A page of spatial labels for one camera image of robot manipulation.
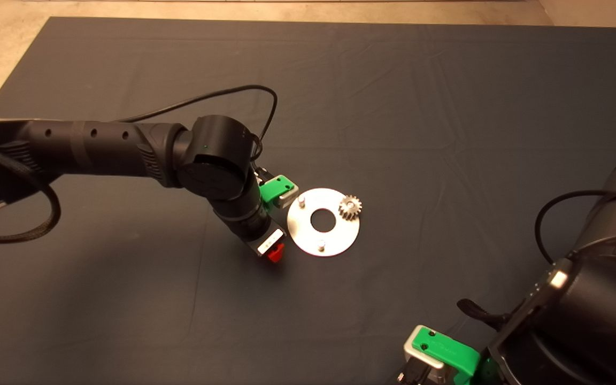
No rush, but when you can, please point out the round metal carrier plate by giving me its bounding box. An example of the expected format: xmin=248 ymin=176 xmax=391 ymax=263
xmin=288 ymin=188 xmax=361 ymax=258

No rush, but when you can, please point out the black cable strap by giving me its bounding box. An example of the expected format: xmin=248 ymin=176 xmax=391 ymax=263
xmin=457 ymin=298 xmax=507 ymax=329

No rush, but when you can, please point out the small steel planetary gear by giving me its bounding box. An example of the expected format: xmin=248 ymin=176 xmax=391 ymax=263
xmin=337 ymin=194 xmax=363 ymax=221

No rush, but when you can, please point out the black left camera cable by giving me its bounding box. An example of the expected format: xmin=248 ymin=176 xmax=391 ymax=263
xmin=118 ymin=84 xmax=279 ymax=182

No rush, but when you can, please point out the green right camera mount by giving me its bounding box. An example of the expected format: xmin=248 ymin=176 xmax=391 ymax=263
xmin=412 ymin=327 xmax=482 ymax=385

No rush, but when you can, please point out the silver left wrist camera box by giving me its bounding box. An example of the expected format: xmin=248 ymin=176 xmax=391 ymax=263
xmin=279 ymin=182 xmax=299 ymax=209

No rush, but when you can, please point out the dark grey table cloth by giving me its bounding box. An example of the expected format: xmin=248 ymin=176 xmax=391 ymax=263
xmin=0 ymin=16 xmax=616 ymax=385

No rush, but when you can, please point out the green left camera mount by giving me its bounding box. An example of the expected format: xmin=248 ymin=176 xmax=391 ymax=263
xmin=259 ymin=175 xmax=294 ymax=205

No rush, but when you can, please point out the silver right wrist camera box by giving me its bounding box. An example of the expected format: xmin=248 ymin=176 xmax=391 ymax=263
xmin=403 ymin=325 xmax=448 ymax=385

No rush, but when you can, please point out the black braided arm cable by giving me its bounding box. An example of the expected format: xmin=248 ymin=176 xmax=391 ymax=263
xmin=0 ymin=147 xmax=63 ymax=244

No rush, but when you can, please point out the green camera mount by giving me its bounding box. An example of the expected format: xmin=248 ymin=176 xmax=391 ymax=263
xmin=259 ymin=175 xmax=294 ymax=205
xmin=412 ymin=327 xmax=482 ymax=385

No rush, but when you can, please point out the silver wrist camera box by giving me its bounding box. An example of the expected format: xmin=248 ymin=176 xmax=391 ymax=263
xmin=403 ymin=325 xmax=448 ymax=385
xmin=279 ymin=182 xmax=299 ymax=209

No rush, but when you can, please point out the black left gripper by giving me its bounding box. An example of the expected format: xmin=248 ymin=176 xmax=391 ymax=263
xmin=242 ymin=221 xmax=287 ymax=263

